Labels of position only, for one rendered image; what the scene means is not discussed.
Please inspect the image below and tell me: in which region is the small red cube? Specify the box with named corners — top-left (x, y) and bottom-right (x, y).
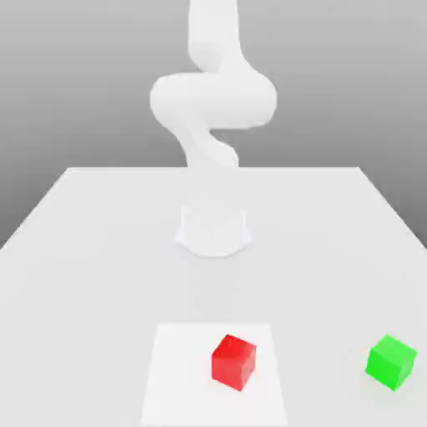
top-left (210, 334), bottom-right (258, 393)

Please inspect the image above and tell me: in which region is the small green cube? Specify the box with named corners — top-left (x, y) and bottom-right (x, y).
top-left (364, 334), bottom-right (419, 392)

